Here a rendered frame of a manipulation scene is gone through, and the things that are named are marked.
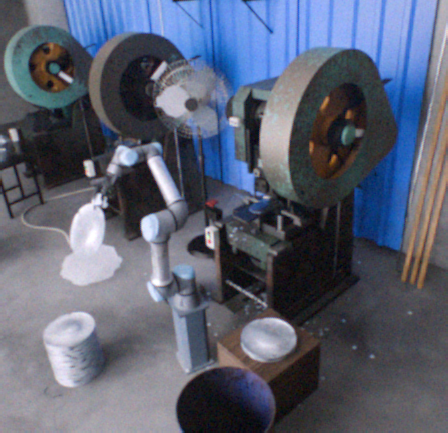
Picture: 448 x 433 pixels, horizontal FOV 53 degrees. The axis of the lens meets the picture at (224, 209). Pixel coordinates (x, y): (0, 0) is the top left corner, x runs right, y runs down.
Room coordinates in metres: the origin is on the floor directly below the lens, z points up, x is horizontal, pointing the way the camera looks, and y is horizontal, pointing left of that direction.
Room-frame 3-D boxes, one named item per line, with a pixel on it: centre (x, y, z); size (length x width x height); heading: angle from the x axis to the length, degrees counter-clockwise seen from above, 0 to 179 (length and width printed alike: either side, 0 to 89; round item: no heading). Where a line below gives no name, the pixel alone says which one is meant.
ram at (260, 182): (2.52, -0.28, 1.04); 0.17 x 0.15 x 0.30; 131
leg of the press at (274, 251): (2.44, -0.60, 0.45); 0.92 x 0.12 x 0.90; 131
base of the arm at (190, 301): (2.01, 0.24, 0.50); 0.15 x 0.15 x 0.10
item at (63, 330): (2.01, 0.95, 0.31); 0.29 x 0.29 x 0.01
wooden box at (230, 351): (1.77, -0.19, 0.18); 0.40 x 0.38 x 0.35; 128
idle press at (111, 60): (4.10, 0.54, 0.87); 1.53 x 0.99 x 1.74; 129
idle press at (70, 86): (5.40, 1.74, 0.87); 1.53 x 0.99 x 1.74; 134
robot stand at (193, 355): (2.01, 0.24, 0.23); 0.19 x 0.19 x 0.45; 25
